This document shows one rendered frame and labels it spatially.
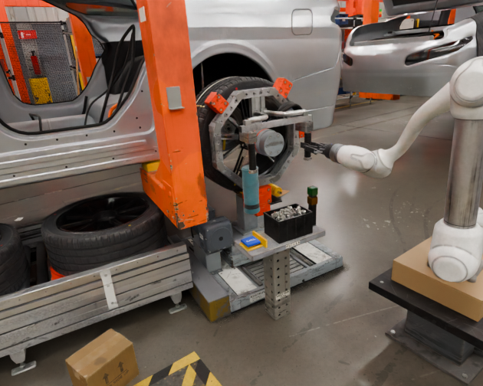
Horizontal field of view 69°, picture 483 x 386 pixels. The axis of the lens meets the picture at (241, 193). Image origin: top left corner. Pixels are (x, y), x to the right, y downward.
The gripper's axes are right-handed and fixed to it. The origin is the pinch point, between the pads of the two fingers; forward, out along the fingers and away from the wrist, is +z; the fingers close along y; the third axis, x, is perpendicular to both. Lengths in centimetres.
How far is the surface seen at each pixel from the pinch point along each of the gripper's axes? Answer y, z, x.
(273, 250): -39, -24, -39
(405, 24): 727, 515, 94
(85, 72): -70, 281, 40
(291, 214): -24.9, -18.7, -26.1
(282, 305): -33, -20, -76
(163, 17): -67, 7, 62
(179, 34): -62, 7, 56
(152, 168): -69, 59, -13
